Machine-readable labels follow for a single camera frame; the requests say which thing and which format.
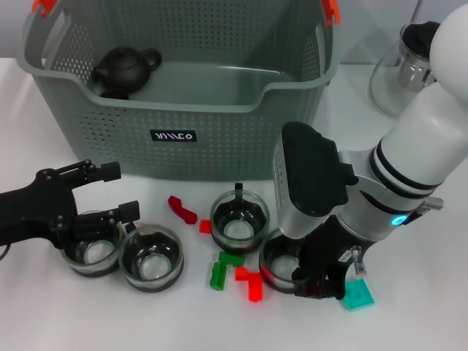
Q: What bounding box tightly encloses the grey perforated storage basket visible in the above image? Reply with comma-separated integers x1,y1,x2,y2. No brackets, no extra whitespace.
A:
16,0,343,182

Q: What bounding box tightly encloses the green toy brick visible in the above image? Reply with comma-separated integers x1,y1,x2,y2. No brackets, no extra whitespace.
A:
218,251,245,267
209,261,228,292

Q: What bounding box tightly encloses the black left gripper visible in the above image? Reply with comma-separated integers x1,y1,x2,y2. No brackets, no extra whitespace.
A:
0,159,140,252

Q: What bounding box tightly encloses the metal right wrist connector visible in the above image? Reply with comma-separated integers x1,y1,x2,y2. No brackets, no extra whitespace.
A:
420,196,445,220

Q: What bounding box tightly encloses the glass teacup black base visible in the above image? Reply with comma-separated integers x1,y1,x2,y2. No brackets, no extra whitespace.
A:
258,235,312,293
118,221,184,293
60,210,124,278
209,181,271,255

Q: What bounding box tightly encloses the dark red bent brick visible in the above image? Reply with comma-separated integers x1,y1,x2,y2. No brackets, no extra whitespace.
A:
167,195,198,224

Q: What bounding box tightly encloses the long red toy brick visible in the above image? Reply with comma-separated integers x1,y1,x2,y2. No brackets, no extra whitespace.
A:
246,272,264,303

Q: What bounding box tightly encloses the teal square toy plate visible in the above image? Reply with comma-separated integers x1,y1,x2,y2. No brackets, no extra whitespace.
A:
341,278,376,311

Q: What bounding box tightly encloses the black clay teapot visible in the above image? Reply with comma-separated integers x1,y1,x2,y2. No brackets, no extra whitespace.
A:
90,46,162,100

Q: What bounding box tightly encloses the glass pitcher black handle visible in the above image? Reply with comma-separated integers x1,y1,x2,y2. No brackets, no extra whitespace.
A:
369,20,443,118

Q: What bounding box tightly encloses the orange basket latch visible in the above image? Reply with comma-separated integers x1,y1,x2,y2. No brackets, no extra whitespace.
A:
321,0,341,29
31,0,58,18

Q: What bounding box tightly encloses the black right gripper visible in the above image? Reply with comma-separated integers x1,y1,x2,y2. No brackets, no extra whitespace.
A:
292,215,354,301

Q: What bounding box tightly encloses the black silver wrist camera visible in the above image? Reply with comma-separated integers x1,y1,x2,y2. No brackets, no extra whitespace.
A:
272,121,358,238

